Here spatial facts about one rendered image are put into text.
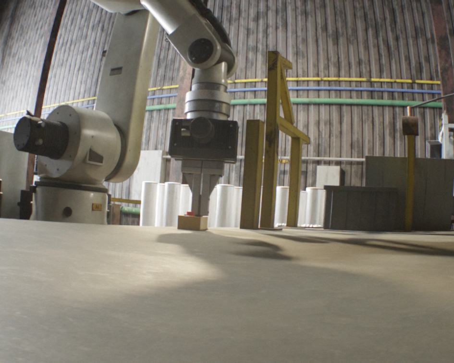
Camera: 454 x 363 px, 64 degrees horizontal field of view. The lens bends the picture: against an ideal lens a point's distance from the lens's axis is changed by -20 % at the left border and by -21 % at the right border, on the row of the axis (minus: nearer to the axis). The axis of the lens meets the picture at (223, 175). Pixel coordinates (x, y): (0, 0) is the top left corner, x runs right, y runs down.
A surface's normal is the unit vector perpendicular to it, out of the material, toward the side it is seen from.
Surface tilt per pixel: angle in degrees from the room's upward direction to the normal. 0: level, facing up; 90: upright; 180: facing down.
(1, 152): 90
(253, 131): 90
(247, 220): 90
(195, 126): 90
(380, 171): 108
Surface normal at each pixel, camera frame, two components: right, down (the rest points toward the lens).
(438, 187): -0.40, 0.22
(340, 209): -0.40, -0.10
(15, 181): 0.90, 0.03
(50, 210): -0.11, -0.09
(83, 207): 0.62, -0.02
